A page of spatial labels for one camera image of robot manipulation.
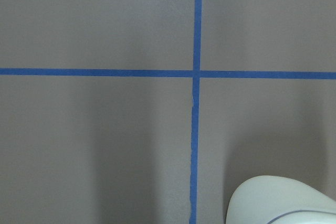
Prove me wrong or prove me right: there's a cream bucket container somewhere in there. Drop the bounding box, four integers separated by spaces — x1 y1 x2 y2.
225 175 335 223

